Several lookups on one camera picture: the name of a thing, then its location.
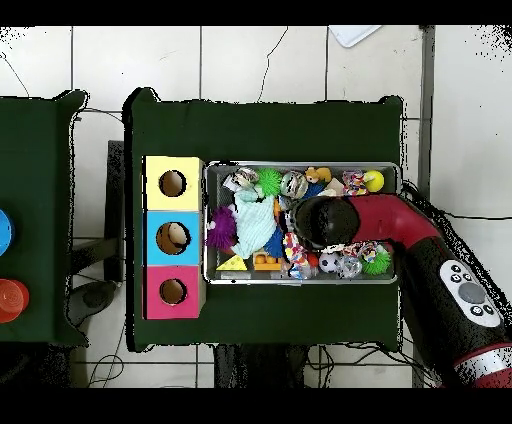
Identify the mint knitted cloth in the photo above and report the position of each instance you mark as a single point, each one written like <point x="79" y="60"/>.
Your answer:
<point x="254" y="224"/>

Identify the purple spiky toy creature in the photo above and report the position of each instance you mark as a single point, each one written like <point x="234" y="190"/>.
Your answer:
<point x="222" y="230"/>

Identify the small soccer ball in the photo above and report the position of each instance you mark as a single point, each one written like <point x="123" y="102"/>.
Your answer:
<point x="329" y="262"/>

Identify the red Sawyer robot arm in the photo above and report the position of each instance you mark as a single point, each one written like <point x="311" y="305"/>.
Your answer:
<point x="392" y="218"/>

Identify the red plastic cup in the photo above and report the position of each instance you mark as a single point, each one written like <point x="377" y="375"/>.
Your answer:
<point x="12" y="300"/>

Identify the yellow ball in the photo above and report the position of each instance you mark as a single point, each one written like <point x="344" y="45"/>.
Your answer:
<point x="374" y="180"/>

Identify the dark green tablecloth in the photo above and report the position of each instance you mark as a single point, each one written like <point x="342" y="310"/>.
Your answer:
<point x="260" y="132"/>
<point x="36" y="160"/>

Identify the grey rounded base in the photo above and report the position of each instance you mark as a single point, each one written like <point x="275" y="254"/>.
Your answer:
<point x="94" y="298"/>

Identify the blue round lid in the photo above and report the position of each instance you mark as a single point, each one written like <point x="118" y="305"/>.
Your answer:
<point x="4" y="232"/>

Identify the black upright panel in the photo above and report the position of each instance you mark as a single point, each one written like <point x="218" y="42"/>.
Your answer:
<point x="116" y="200"/>

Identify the white tray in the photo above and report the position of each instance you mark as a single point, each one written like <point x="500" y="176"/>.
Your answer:
<point x="352" y="34"/>

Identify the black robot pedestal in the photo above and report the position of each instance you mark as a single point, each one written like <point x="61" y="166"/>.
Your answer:
<point x="260" y="368"/>

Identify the crushed silver drink can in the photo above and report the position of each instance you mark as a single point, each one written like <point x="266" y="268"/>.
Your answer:
<point x="244" y="176"/>
<point x="294" y="184"/>

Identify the brown teddy plush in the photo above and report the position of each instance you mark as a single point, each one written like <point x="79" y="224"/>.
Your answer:
<point x="318" y="174"/>

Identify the green spiky rubber ball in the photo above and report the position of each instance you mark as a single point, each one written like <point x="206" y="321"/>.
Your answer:
<point x="378" y="264"/>
<point x="268" y="180"/>

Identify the polka dot cloth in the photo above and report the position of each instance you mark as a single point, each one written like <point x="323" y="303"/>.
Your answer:
<point x="295" y="246"/>

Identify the wooden box with three holes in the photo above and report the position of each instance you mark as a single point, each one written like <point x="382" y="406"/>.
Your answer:
<point x="172" y="240"/>

